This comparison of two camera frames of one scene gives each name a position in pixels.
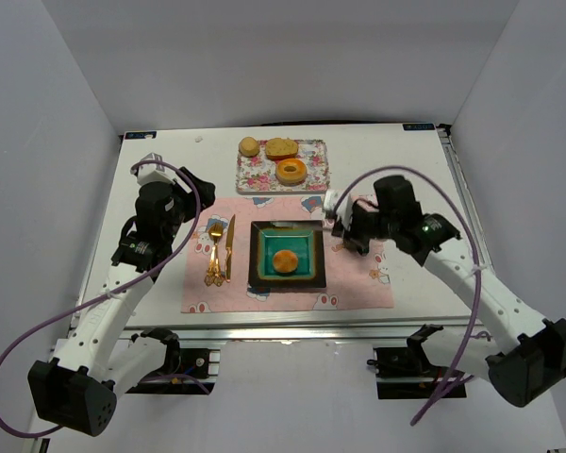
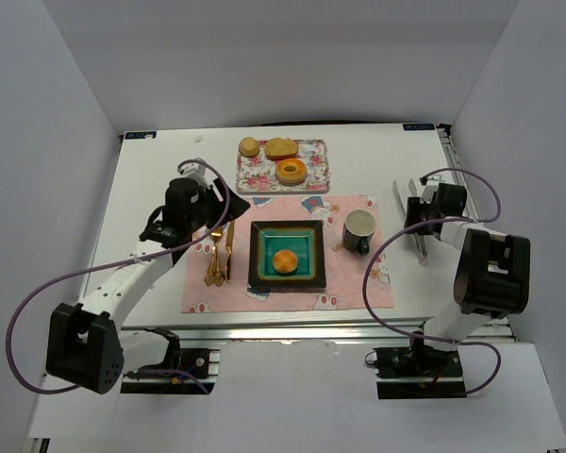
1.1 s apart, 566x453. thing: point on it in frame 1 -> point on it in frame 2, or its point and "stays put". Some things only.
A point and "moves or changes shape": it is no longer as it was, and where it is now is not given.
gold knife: (228, 248) stays put
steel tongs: (296, 224) moves or changes shape
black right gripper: (352, 231) -> (418, 215)
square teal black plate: (306, 239) stays put
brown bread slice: (281, 148) stays put
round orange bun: (285, 261) stays put
